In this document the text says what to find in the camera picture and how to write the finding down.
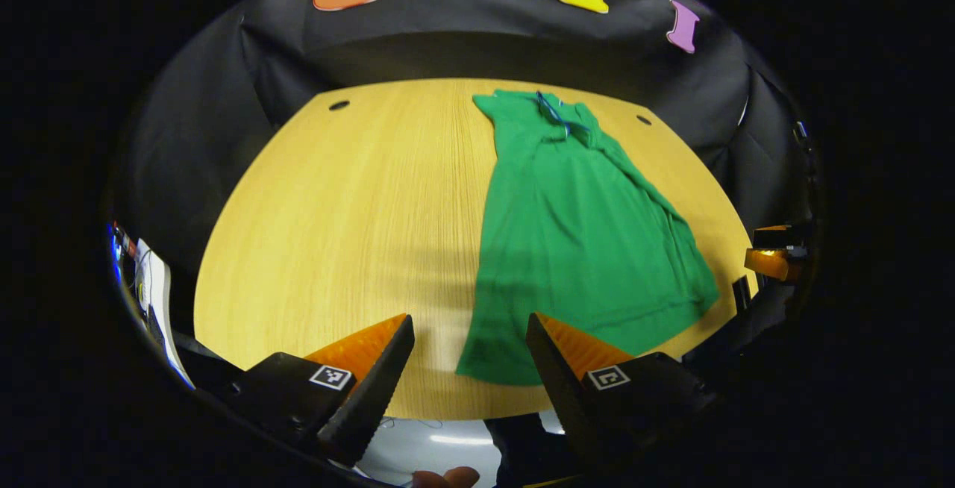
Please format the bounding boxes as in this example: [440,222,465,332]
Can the black backdrop cloth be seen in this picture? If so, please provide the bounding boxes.
[112,0,821,325]

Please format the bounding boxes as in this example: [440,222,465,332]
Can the green T-shirt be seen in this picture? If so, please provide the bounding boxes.
[455,89,721,387]

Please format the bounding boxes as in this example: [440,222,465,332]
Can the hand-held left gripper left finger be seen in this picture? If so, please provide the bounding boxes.
[220,313,416,468]

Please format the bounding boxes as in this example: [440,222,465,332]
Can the white panel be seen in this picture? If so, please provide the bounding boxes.
[137,238,196,390]

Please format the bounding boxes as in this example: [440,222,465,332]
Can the person's dark clothing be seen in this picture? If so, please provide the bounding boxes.
[483,412,568,488]

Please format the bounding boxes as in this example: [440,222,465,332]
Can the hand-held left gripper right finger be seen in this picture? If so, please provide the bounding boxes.
[525,313,723,474]

